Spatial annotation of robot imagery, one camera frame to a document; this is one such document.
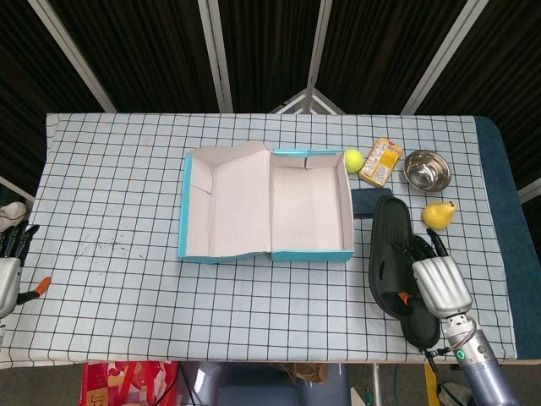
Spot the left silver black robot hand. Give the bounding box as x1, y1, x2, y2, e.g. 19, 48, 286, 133
0, 223, 52, 319

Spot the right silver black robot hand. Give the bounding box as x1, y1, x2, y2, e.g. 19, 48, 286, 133
398, 228, 473, 319

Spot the black slipper with plain strap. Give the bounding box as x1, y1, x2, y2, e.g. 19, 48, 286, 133
396, 234, 441, 351

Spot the black slipper with slotted strap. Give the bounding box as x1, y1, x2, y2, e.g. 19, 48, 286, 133
369, 195, 413, 317

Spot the light blue cardboard shoe box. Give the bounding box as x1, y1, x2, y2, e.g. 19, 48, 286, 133
178, 141, 355, 266

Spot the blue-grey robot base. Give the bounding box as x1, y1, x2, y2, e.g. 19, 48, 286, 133
177, 361, 352, 406

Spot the yellow snack packet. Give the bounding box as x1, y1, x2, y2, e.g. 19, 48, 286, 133
358, 137, 403, 188

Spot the yellow pear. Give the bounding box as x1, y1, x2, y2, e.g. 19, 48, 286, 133
422, 200, 458, 231

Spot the dark blue table pad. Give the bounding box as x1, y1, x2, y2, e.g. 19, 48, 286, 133
473, 116, 541, 360

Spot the stainless steel bowl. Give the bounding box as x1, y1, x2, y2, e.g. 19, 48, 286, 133
403, 150, 452, 194

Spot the white black checked tablecloth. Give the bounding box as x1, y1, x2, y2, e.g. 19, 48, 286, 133
0, 112, 519, 369

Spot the metal table leg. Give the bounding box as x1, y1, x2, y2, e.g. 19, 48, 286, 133
370, 363, 381, 406

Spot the yellow-green tennis ball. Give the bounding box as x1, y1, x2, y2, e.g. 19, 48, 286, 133
344, 147, 365, 173

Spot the red patterned bag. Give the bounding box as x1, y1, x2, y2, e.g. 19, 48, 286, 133
82, 359, 181, 406

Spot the brown paper bag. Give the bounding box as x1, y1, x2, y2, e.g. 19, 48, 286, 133
281, 362, 329, 381

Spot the white metal screen foot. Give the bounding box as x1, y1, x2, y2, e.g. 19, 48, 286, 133
270, 87, 347, 114

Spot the dark pleated backdrop curtain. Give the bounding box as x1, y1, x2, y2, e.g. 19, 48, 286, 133
0, 0, 541, 204

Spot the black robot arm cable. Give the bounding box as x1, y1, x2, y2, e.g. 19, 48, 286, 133
424, 345, 456, 406

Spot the white metal frame bar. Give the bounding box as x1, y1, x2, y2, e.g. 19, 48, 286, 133
517, 177, 541, 205
0, 175, 36, 203

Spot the white screen frame post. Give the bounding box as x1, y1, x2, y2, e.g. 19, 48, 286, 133
304, 0, 335, 92
400, 0, 488, 115
197, 0, 234, 113
27, 0, 118, 113

